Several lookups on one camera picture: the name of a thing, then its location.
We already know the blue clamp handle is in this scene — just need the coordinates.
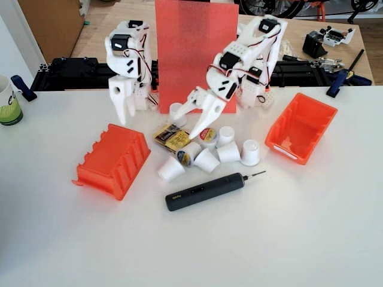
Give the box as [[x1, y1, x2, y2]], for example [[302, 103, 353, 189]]
[[11, 75, 38, 102]]

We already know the orange stand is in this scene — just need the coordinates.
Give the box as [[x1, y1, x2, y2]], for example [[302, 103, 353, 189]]
[[315, 0, 327, 22]]

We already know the white coffee pod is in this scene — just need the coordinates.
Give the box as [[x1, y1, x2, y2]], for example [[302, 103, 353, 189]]
[[168, 102, 189, 128], [215, 141, 242, 164], [217, 126, 235, 148], [240, 139, 261, 167], [192, 148, 221, 173], [157, 155, 186, 182]]

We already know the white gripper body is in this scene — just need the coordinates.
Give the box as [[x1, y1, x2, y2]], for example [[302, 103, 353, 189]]
[[187, 86, 227, 117], [108, 76, 135, 101]]

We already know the orange plastic bin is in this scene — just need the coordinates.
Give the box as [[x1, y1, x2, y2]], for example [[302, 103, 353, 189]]
[[71, 123, 152, 201]]

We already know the blue lid coffee pod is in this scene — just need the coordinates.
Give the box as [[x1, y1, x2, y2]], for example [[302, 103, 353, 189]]
[[175, 142, 202, 167]]

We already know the dark grey electric screwdriver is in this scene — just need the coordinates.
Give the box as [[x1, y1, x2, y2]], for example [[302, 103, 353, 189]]
[[165, 170, 267, 212]]

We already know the red foam sheet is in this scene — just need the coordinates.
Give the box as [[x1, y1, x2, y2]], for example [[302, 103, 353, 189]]
[[154, 0, 240, 115]]

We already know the white moving gripper finger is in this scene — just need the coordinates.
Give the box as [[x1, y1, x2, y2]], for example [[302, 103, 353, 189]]
[[173, 100, 205, 120], [126, 94, 136, 117]]

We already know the black bicycle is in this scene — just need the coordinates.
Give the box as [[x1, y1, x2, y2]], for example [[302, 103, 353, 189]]
[[236, 0, 318, 19]]

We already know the red lid coffee pod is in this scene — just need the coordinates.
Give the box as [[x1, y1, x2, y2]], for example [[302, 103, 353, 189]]
[[197, 127, 218, 150]]

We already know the white and green mug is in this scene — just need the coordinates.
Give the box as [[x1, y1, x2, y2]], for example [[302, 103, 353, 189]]
[[0, 73, 24, 126]]

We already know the black printed part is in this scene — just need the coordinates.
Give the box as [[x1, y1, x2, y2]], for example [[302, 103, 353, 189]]
[[302, 30, 327, 59]]

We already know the white fixed gripper finger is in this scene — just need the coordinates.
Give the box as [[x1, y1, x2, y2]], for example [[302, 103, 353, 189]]
[[113, 97, 128, 126], [189, 114, 224, 140]]

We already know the orange bin with white label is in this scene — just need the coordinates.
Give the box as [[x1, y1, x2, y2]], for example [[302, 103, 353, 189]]
[[264, 92, 339, 166]]

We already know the black handled screwdriver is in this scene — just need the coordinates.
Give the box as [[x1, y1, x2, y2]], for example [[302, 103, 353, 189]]
[[282, 53, 309, 62]]

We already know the blue clamp with black bar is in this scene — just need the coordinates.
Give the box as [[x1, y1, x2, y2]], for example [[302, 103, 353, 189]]
[[326, 49, 372, 97]]

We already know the white device with circuit board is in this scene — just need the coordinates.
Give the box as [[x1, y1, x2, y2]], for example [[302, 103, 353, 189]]
[[318, 26, 356, 47]]

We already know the silver metal clamp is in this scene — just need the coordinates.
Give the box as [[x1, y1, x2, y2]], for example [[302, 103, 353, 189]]
[[311, 57, 345, 72]]

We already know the black aluminium rail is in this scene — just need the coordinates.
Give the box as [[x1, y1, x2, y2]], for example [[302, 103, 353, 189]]
[[29, 59, 335, 91]]

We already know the yellow and black packet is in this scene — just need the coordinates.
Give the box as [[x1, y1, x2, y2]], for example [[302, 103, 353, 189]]
[[152, 123, 192, 155]]

